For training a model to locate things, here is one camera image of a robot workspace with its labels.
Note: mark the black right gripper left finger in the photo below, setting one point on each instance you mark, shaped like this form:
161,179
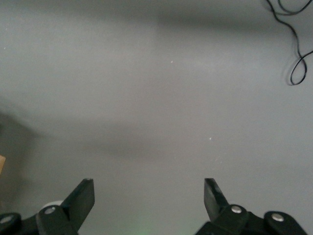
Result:
78,203

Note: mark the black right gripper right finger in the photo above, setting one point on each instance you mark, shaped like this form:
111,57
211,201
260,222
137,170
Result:
215,203

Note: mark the wooden drawer cabinet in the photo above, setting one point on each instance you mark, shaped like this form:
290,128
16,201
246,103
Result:
2,165

